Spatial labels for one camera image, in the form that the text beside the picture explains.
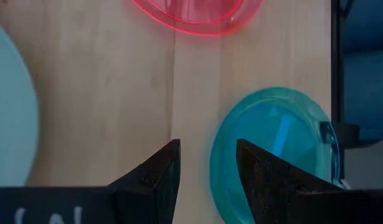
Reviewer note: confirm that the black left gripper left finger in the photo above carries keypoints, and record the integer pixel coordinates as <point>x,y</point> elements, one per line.
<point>154,186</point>

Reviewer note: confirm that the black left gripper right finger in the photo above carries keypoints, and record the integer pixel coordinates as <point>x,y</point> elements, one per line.
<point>266,186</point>

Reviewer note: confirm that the cyan translucent plate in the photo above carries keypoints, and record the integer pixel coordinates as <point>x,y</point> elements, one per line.
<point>272,124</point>

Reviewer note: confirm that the pale grey plate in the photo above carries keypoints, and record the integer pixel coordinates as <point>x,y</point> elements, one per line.
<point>10,109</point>

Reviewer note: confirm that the pink translucent plate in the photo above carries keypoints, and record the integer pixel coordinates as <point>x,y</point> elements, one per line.
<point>203,18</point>

